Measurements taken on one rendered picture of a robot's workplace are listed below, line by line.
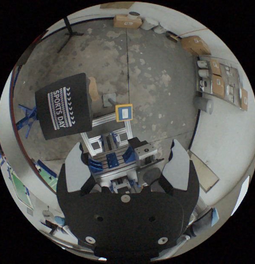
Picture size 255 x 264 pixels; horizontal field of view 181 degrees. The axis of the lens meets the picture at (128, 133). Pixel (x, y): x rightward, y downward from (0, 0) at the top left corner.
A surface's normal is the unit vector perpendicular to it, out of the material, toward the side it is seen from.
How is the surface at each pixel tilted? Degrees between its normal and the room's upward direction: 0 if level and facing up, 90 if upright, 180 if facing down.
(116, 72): 0
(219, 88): 89
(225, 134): 90
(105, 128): 0
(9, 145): 58
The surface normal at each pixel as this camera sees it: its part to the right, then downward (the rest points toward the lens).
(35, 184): 0.97, 0.09
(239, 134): -0.95, 0.17
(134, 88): 0.30, 0.44
